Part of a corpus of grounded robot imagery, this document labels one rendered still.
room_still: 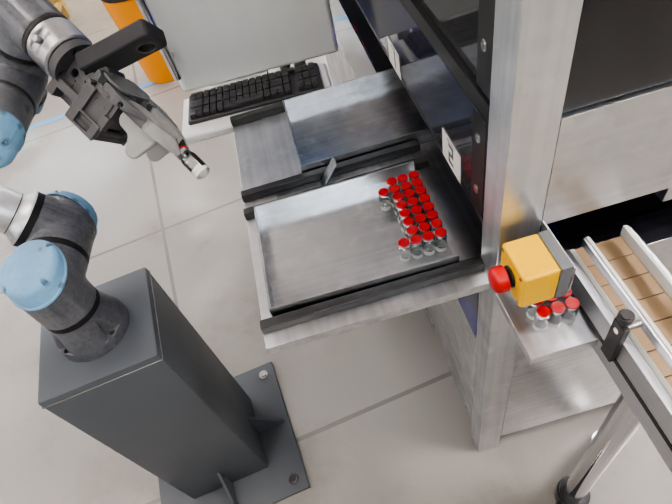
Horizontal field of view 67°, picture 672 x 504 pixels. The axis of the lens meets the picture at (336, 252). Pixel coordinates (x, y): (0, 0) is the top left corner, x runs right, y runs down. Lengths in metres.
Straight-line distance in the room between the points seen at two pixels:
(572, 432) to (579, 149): 1.17
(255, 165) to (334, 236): 0.31
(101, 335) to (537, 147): 0.87
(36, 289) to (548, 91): 0.86
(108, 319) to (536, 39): 0.90
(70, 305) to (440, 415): 1.15
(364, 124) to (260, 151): 0.25
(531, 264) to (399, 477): 1.07
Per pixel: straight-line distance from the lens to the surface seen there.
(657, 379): 0.81
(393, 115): 1.24
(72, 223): 1.13
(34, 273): 1.04
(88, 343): 1.13
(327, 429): 1.76
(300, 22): 1.62
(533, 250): 0.76
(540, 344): 0.86
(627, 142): 0.78
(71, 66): 0.82
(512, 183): 0.72
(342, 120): 1.26
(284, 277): 0.96
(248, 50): 1.64
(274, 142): 1.26
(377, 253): 0.95
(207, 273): 2.25
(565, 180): 0.76
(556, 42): 0.61
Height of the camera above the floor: 1.63
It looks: 50 degrees down
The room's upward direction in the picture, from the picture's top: 17 degrees counter-clockwise
